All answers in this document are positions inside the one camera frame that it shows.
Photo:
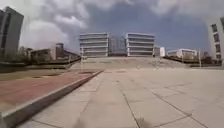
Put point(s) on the wide stone steps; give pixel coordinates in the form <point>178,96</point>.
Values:
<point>130,62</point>

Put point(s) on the wide glass-fronted building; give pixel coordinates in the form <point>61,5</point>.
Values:
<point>95,45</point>

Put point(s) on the thin pale pole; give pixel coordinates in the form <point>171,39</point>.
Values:
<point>82,55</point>
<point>199,57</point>

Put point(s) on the pale concrete slab plaza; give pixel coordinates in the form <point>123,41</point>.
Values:
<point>150,96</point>

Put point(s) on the small white building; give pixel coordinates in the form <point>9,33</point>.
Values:
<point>162,51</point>

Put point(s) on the low brown building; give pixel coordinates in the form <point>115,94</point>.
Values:
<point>50,53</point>

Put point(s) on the low white building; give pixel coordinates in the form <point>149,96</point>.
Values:
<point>181,53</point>

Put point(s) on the dark low hedge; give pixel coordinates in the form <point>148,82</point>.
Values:
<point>40,63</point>

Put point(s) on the grey stone kerb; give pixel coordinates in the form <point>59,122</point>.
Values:
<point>40,104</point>

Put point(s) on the reddish brick strip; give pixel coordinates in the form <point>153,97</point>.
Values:
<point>33,88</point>

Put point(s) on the dry grass field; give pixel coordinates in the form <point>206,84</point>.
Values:
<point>23,74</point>

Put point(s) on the large grey building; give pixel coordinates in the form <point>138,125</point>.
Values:
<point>11,31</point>

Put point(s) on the pale grid-windowed building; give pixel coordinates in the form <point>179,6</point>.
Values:
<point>217,40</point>

